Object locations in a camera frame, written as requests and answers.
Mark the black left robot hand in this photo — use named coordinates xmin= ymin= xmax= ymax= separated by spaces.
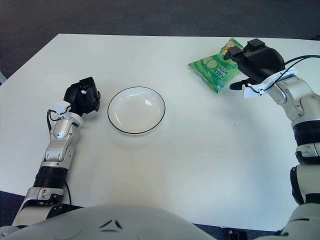
xmin=63 ymin=76 xmax=102 ymax=117

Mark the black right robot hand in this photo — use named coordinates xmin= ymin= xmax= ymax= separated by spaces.
xmin=223 ymin=38 xmax=286 ymax=91

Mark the green potato chips bag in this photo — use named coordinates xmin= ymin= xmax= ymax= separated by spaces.
xmin=187 ymin=37 xmax=245 ymax=95

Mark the white plate with black rim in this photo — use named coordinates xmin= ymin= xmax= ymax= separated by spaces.
xmin=107 ymin=86 xmax=166 ymax=136

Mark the grey robot torso shell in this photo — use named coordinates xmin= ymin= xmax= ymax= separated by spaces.
xmin=0 ymin=203 xmax=208 ymax=240

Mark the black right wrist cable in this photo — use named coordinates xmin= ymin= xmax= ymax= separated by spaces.
xmin=279 ymin=54 xmax=320 ymax=79

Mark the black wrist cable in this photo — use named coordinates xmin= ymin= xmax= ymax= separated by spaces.
xmin=46 ymin=109 xmax=57 ymax=131
xmin=279 ymin=54 xmax=320 ymax=79

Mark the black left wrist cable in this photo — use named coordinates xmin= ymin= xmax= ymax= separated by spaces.
xmin=46 ymin=109 xmax=57 ymax=131

